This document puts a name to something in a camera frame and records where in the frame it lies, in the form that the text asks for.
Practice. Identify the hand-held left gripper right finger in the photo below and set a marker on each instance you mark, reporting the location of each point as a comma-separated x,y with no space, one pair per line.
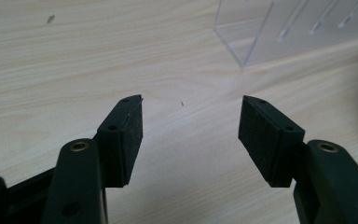
270,146

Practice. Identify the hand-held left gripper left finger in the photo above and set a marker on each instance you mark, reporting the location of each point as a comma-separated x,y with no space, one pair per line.
121,143

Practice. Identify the clear acrylic rack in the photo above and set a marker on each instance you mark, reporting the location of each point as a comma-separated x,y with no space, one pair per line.
295,28

